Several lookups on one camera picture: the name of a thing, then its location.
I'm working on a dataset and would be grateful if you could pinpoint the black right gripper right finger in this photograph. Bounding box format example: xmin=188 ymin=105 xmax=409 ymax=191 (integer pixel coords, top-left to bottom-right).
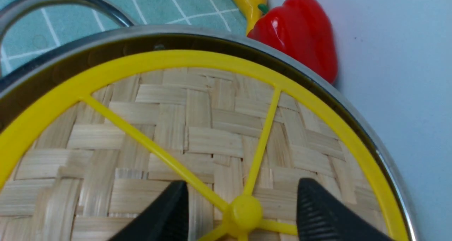
xmin=296 ymin=178 xmax=391 ymax=241

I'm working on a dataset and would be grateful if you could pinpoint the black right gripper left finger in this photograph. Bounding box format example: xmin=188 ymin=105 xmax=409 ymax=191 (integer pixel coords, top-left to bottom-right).
xmin=110 ymin=181 xmax=189 ymax=241

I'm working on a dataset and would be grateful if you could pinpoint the yellow rimmed woven steamer lid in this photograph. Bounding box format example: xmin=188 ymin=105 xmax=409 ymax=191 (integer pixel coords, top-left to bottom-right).
xmin=1 ymin=50 xmax=412 ymax=241

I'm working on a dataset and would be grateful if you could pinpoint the stainless steel pot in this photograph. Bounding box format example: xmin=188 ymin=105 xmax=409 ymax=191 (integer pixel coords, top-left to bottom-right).
xmin=1 ymin=0 xmax=420 ymax=241

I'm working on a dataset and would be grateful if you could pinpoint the red bell pepper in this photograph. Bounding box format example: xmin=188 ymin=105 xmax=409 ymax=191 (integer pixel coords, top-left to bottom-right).
xmin=247 ymin=0 xmax=338 ymax=84

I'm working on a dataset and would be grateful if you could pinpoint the green checkered tablecloth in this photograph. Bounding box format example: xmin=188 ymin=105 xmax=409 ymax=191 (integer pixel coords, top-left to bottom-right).
xmin=1 ymin=0 xmax=246 ymax=75

